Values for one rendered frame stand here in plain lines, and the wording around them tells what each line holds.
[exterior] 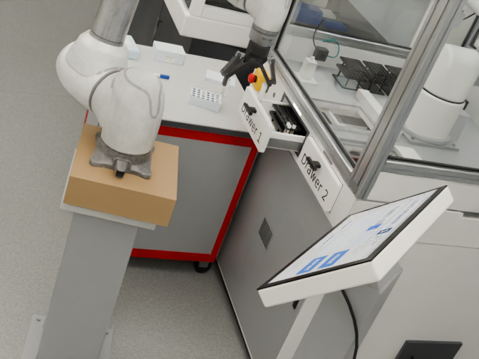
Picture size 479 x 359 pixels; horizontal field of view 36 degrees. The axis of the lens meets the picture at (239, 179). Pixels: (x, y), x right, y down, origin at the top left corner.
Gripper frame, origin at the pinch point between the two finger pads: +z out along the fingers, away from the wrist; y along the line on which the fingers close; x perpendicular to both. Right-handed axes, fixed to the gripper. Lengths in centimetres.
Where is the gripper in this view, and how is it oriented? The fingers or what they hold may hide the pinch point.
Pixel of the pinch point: (242, 95)
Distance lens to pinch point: 253.4
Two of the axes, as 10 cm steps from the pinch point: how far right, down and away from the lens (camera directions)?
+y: 9.2, 1.0, 3.7
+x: -2.5, -5.9, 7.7
